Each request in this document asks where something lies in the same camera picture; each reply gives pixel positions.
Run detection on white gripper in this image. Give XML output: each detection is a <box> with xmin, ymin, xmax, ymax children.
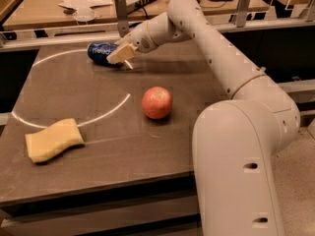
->
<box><xmin>107</xmin><ymin>21</ymin><xmax>156</xmax><ymax>70</ymax></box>

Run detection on blue pepsi can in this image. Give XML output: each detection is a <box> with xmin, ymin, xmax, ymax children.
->
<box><xmin>88</xmin><ymin>42</ymin><xmax>118</xmax><ymax>67</ymax></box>

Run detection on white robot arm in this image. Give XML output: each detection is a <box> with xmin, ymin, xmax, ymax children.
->
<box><xmin>107</xmin><ymin>0</ymin><xmax>300</xmax><ymax>236</ymax></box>

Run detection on yellow sponge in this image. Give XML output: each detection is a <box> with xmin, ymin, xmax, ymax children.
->
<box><xmin>25</xmin><ymin>118</ymin><xmax>84</xmax><ymax>163</ymax></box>

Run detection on red apple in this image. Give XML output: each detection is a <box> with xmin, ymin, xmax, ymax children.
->
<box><xmin>142</xmin><ymin>87</ymin><xmax>172</xmax><ymax>120</ymax></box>

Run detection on clear round dish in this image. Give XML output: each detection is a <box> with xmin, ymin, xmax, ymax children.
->
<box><xmin>73</xmin><ymin>8</ymin><xmax>96</xmax><ymax>23</ymax></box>

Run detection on grey power strip box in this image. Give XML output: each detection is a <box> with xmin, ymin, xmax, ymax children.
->
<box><xmin>126</xmin><ymin>0</ymin><xmax>157</xmax><ymax>14</ymax></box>

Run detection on white papers on desk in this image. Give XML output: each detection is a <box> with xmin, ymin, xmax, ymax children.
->
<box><xmin>59</xmin><ymin>0</ymin><xmax>113</xmax><ymax>9</ymax></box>

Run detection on wooden background desk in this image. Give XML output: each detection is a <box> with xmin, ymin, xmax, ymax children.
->
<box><xmin>2</xmin><ymin>0</ymin><xmax>271</xmax><ymax>31</ymax></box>

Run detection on upper cabinet drawer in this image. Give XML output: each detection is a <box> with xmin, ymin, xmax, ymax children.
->
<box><xmin>1</xmin><ymin>195</ymin><xmax>199</xmax><ymax>236</ymax></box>

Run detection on cabinet drawer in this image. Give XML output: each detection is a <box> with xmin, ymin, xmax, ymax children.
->
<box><xmin>105</xmin><ymin>222</ymin><xmax>203</xmax><ymax>236</ymax></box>
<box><xmin>1</xmin><ymin>195</ymin><xmax>199</xmax><ymax>236</ymax></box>

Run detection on lower cabinet drawer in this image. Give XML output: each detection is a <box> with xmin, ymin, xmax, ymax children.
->
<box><xmin>105</xmin><ymin>222</ymin><xmax>203</xmax><ymax>236</ymax></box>

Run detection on black cable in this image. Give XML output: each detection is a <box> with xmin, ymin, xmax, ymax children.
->
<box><xmin>128</xmin><ymin>3</ymin><xmax>151</xmax><ymax>30</ymax></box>

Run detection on left metal post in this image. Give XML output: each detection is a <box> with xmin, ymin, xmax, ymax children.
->
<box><xmin>114</xmin><ymin>0</ymin><xmax>129</xmax><ymax>37</ymax></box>

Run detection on metal post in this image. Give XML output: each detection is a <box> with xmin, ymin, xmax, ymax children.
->
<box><xmin>114</xmin><ymin>0</ymin><xmax>129</xmax><ymax>37</ymax></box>
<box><xmin>234</xmin><ymin>0</ymin><xmax>251</xmax><ymax>28</ymax></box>

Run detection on right metal post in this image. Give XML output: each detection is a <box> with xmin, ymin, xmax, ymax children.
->
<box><xmin>234</xmin><ymin>0</ymin><xmax>251</xmax><ymax>28</ymax></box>

